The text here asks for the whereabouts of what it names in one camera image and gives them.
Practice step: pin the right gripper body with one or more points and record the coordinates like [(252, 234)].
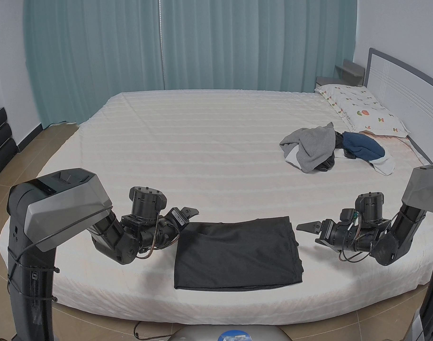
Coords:
[(339, 236)]

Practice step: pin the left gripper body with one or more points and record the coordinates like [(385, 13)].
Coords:
[(172, 227)]

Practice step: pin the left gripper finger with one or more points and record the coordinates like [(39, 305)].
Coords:
[(189, 212)]

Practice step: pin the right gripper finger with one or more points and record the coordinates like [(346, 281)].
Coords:
[(310, 227)]

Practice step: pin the black T-shirt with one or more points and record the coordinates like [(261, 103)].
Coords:
[(237, 258)]

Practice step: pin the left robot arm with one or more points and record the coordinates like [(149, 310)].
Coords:
[(63, 208)]

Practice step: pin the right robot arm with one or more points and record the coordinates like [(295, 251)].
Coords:
[(397, 233)]

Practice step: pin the bed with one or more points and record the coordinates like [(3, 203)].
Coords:
[(209, 147)]

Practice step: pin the pile of clothes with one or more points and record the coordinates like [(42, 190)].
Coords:
[(314, 147)]

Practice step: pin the white printed pillow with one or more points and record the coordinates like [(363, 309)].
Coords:
[(362, 110)]

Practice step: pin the grey bedside table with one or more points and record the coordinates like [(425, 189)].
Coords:
[(346, 73)]

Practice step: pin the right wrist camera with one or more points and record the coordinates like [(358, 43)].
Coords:
[(347, 215)]

